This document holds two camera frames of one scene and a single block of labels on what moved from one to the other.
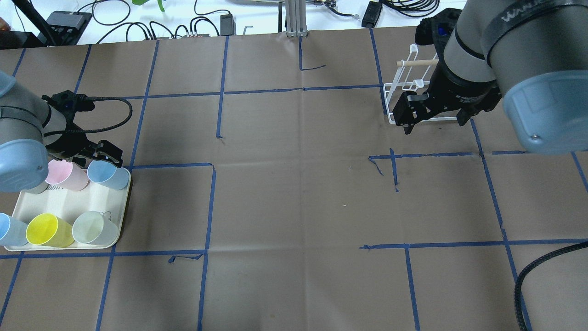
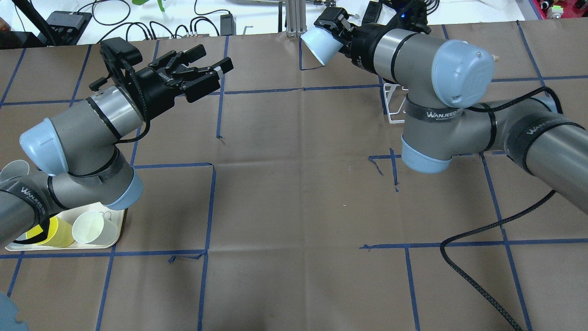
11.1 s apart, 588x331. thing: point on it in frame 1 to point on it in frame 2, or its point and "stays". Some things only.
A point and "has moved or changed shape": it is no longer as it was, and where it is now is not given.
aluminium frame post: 296,18 stays
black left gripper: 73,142 to 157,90
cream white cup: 96,228 stays
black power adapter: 371,14 stays
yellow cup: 48,230 stays
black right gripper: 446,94 to 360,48
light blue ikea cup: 107,173 has moved or changed shape
